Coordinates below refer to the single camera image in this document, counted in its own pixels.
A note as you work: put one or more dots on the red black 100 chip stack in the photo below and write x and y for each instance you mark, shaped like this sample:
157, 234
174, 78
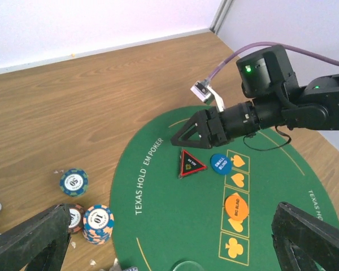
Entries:
77, 212

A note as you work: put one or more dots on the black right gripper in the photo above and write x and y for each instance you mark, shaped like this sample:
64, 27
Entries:
203, 130

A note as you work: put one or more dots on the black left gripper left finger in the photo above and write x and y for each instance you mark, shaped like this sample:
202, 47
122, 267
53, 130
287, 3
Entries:
39, 243

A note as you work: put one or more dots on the blue orange 10 chip stack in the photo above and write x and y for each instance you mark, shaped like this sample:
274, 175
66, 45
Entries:
98, 224

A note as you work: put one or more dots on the black red triangular all-in button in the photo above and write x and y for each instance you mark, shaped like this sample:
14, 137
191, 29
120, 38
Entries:
189, 164

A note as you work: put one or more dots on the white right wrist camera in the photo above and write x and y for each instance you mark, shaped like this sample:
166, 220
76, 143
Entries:
206, 94

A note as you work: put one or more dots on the blue green 50 chip stack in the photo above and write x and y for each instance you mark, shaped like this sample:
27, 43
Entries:
74, 182

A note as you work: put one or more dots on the blue playing card deck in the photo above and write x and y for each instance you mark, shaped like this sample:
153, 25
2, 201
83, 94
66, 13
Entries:
132, 268

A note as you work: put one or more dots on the blue small blind button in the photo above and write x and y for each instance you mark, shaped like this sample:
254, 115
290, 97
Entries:
221, 164

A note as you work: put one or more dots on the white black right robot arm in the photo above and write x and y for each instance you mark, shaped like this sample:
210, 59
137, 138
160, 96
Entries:
274, 99

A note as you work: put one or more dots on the round green poker mat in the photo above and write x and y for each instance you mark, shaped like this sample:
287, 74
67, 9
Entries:
161, 219

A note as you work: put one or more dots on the orange big blind button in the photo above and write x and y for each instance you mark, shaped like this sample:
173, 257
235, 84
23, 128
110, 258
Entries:
236, 207

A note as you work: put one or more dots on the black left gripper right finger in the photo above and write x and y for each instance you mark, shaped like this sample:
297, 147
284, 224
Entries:
302, 241

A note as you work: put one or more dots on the clear round dealer button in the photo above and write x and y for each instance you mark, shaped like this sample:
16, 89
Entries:
187, 265

